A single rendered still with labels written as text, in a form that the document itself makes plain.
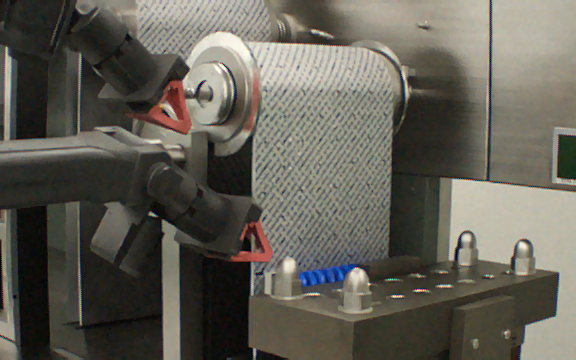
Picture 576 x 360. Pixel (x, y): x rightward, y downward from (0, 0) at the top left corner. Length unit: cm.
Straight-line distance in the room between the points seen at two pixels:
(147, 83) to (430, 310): 40
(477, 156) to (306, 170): 26
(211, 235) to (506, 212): 314
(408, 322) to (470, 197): 322
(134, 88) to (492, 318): 49
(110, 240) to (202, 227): 11
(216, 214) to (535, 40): 47
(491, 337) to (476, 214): 310
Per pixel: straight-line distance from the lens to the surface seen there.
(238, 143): 124
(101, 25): 113
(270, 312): 117
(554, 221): 412
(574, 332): 413
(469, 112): 142
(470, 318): 120
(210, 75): 125
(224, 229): 117
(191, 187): 114
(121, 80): 116
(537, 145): 136
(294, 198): 127
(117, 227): 111
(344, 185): 133
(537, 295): 136
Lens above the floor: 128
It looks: 6 degrees down
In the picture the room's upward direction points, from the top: 1 degrees clockwise
